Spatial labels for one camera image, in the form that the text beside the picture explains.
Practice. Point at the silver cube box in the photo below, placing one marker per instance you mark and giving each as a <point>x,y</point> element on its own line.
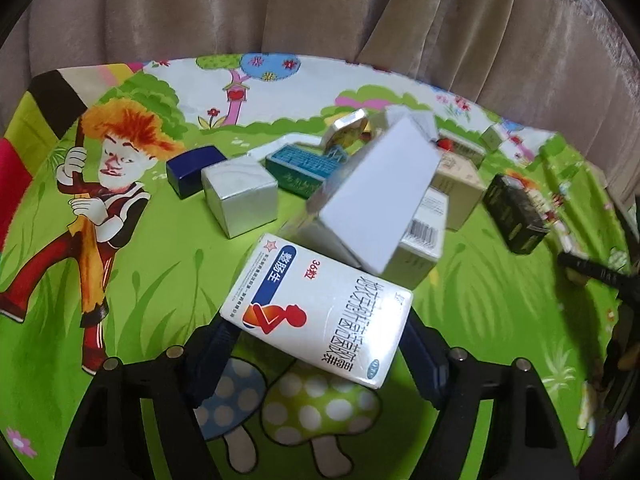
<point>241,194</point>

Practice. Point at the other black gripper arm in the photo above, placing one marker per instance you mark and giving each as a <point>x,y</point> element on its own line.
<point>619,382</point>

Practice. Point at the green teal medicine box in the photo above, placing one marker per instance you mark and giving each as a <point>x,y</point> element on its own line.
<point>299,171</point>

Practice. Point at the dark blue small box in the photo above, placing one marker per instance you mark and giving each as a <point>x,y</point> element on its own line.
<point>184,170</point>

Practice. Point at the colourful cartoon play mat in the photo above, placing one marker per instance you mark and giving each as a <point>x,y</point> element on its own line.
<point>178,266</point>

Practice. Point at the beige velvet curtain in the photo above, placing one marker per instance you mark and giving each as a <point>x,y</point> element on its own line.
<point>565,65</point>

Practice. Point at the small pale green box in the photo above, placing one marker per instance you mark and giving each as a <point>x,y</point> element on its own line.
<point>492,138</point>

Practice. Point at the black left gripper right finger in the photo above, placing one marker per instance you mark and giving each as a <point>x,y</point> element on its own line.
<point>525,438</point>

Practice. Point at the beige kraft carton box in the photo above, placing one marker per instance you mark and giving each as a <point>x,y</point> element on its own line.
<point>457,177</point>

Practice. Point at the black box with print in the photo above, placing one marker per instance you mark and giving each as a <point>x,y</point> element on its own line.
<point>516,218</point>

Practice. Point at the white green box red cap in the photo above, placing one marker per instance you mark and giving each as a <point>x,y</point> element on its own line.
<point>453,143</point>

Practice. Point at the white medicine box red figure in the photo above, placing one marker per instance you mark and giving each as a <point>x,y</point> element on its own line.
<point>318,310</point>

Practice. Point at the plain white large box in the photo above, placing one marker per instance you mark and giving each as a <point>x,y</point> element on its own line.
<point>361,211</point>

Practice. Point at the white flat long box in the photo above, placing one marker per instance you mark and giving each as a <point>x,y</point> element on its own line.
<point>261,152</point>

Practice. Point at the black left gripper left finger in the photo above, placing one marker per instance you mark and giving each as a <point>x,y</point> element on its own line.
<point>106,439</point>

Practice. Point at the white box with barcode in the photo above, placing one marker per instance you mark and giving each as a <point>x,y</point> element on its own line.
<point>420,248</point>

